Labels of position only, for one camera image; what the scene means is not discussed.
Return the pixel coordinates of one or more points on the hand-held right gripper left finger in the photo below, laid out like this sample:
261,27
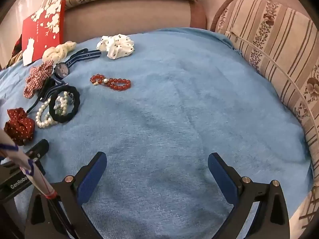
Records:
92,178

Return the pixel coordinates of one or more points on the pile of dark clothes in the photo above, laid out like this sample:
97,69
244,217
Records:
18,44

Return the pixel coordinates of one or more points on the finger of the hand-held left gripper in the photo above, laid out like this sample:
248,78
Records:
38,148

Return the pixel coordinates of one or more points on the brown sofa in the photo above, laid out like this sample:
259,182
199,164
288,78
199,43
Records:
124,17

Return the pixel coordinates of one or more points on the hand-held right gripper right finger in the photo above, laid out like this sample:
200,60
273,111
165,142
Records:
223,179

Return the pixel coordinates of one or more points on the blue fleece blanket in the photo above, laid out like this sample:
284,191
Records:
174,117

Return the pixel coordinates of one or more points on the tan satin cloth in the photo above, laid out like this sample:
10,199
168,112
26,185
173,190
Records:
13,60

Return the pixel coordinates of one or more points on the cream knotted scrunchie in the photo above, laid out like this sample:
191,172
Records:
57,52

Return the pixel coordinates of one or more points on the red plaid scrunchie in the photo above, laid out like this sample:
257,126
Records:
37,79

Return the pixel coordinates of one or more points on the white black-dotted scrunchie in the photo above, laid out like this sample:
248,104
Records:
114,46

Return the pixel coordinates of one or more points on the red floral box lid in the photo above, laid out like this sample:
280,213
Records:
42,34

